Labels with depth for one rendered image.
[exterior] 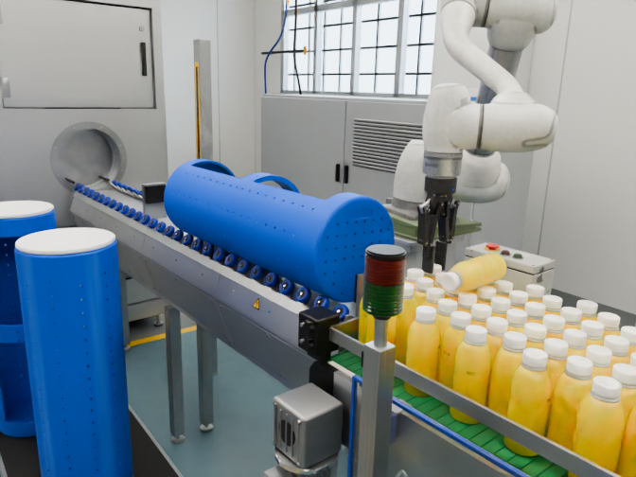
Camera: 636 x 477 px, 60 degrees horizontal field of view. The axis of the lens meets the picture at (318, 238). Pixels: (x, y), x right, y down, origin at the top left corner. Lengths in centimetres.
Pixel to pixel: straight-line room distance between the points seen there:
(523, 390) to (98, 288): 123
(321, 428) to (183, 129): 579
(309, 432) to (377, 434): 25
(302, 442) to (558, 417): 49
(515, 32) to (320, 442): 123
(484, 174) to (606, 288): 232
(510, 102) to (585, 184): 285
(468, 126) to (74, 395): 136
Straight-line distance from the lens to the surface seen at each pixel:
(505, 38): 179
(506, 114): 131
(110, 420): 196
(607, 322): 123
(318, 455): 124
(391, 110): 343
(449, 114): 130
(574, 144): 418
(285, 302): 154
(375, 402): 94
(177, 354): 242
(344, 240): 140
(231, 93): 703
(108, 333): 184
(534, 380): 101
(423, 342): 112
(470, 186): 202
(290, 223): 144
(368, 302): 86
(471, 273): 123
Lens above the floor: 149
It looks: 15 degrees down
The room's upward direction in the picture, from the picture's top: 2 degrees clockwise
